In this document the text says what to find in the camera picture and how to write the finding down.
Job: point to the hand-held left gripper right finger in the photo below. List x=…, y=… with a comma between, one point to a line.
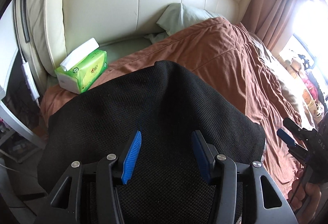
x=202, y=157

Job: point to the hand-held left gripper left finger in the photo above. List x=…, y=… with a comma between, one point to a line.
x=132, y=157

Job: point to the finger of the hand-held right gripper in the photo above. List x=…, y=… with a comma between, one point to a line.
x=287, y=138
x=294, y=126

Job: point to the black pants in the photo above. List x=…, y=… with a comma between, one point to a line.
x=153, y=101

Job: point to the person's right hand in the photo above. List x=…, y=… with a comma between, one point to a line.
x=307, y=195

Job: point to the teddy print cushion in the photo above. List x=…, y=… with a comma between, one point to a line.
x=314, y=103

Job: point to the pink plush toy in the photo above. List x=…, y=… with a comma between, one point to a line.
x=308, y=84

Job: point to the stuffed toys on sill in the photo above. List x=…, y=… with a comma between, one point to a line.
x=311, y=73

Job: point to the beige plush toy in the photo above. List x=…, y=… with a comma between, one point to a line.
x=294, y=66

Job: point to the green tissue pack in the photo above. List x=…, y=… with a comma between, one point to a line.
x=84, y=73

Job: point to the brown blanket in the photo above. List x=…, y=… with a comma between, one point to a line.
x=217, y=55

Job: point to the window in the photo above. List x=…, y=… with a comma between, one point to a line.
x=307, y=21

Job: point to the pale green bed sheet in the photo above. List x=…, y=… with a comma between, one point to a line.
x=123, y=46

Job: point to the white power strip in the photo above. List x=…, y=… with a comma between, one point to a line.
x=30, y=83

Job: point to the pale green pillow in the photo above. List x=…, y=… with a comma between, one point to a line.
x=184, y=18

